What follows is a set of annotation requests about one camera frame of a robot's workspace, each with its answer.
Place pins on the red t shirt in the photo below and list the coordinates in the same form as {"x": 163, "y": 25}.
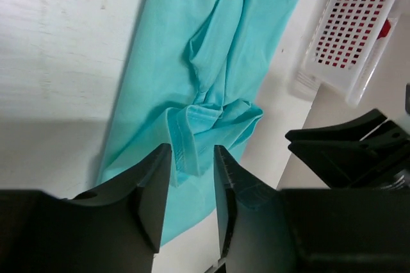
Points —
{"x": 347, "y": 31}

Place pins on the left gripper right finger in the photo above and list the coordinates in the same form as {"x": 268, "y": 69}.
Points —
{"x": 262, "y": 229}

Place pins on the white plastic basket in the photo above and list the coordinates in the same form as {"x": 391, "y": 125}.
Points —
{"x": 351, "y": 82}

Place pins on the teal t shirt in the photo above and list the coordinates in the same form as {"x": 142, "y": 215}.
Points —
{"x": 194, "y": 70}

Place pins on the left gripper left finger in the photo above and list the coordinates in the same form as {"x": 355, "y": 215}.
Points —
{"x": 114, "y": 227}

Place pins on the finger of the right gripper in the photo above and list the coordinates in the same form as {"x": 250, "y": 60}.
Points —
{"x": 370, "y": 151}

